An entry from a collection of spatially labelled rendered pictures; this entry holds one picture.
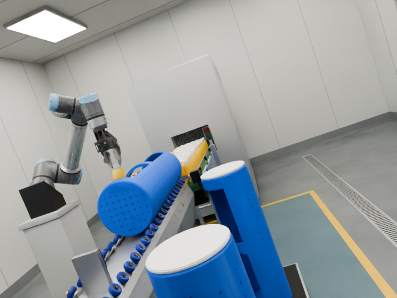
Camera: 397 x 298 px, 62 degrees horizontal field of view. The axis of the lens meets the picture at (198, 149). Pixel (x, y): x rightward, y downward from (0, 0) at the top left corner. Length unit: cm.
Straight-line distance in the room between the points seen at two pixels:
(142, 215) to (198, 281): 76
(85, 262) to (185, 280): 45
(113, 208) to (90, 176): 581
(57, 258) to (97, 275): 137
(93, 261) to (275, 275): 118
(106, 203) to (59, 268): 107
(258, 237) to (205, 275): 107
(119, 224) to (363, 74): 594
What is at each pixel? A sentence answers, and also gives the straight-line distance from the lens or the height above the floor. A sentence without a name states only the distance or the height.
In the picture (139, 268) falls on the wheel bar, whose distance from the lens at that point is 138.
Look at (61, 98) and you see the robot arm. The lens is 180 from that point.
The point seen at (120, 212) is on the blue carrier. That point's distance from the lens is 169.
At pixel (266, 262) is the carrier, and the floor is 46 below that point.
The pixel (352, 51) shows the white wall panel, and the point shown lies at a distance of 697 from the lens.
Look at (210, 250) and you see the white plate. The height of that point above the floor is 104.
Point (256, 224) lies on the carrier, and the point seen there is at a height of 69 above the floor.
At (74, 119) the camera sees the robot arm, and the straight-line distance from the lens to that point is 238.
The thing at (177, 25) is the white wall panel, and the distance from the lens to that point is 684.
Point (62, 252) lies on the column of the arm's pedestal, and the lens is 261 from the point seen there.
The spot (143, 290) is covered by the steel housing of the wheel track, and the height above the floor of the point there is 87.
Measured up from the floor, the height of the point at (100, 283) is 97.
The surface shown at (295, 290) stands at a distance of 235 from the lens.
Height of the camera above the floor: 142
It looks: 6 degrees down
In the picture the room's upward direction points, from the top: 20 degrees counter-clockwise
